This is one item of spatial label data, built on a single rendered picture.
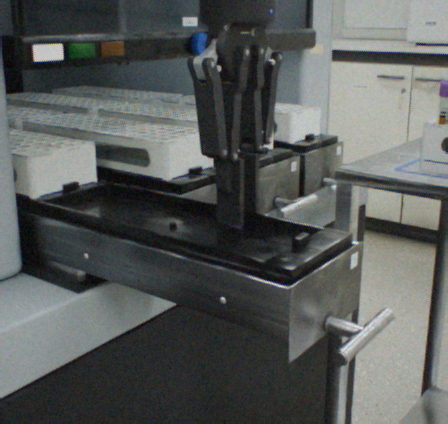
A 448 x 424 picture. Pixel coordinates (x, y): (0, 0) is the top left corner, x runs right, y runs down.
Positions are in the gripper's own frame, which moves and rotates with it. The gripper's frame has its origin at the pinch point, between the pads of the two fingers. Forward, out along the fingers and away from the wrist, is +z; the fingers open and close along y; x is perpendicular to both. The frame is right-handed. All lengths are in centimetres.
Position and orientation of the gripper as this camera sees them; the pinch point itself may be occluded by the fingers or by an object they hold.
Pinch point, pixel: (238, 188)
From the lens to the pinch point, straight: 65.4
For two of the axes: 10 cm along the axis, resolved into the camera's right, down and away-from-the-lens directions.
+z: 0.0, 9.6, 2.9
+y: -6.0, 2.3, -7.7
